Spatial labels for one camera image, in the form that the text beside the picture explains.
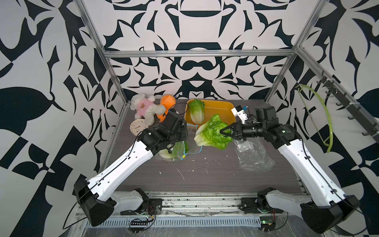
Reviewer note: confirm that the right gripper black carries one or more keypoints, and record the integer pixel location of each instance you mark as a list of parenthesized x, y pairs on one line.
[(237, 130)]

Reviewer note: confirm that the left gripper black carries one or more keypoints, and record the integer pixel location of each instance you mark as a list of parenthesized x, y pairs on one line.
[(180, 130)]

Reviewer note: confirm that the clear zipper bag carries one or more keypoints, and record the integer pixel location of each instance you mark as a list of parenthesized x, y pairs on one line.
[(193, 148), (252, 155)]

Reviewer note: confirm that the chinese cabbage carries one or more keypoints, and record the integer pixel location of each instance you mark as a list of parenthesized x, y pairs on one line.
[(196, 109), (209, 135), (170, 151)]

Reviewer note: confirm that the yellow plastic tray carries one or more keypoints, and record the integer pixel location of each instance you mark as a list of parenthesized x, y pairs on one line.
[(211, 107)]

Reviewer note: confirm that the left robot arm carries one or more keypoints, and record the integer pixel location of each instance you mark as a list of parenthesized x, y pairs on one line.
[(96, 196)]

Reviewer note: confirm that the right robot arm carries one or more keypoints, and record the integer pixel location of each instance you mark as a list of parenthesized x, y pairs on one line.
[(326, 205)]

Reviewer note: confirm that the small round beige clock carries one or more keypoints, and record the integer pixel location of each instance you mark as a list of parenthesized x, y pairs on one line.
[(138, 126)]

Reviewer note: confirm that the white plush toy pink shirt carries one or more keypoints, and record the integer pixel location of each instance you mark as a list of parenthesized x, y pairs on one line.
[(146, 108)]

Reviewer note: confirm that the orange plush toy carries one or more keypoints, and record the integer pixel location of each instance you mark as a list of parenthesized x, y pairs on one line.
[(168, 101)]

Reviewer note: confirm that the left black electronics board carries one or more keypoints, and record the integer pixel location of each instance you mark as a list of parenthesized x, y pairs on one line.
[(137, 225)]

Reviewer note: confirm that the right green led board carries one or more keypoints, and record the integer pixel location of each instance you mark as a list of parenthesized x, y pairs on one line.
[(267, 224)]

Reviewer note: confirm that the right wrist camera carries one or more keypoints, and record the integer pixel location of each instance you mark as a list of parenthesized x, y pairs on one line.
[(240, 112)]

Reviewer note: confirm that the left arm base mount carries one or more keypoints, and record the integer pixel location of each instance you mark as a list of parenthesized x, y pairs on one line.
[(153, 206)]

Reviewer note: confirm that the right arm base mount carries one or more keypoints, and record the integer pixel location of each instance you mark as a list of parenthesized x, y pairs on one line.
[(253, 205)]

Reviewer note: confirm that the black wall hook rail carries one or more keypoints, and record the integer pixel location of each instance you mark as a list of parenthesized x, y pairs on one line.
[(348, 102)]

